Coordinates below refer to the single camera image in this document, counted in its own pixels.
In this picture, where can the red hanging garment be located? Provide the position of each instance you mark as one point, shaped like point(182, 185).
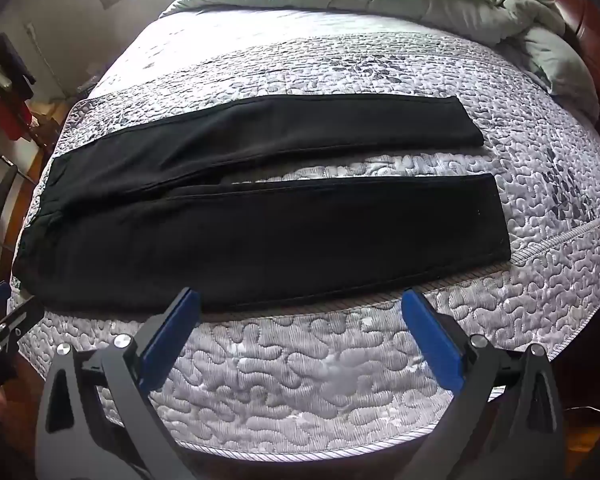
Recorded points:
point(12, 120)

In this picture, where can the grey quilted bedspread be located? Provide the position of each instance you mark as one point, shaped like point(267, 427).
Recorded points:
point(305, 375)

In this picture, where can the black mesh chair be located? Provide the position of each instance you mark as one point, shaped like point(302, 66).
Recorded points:
point(0, 195)

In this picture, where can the black pants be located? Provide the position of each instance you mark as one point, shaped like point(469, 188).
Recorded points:
point(280, 240)

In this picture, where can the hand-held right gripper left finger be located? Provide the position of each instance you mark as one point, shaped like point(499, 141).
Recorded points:
point(172, 332)

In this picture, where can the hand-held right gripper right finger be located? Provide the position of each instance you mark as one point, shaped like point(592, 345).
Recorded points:
point(430, 332)

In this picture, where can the brown wooden headboard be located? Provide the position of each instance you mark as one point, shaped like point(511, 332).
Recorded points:
point(587, 15)

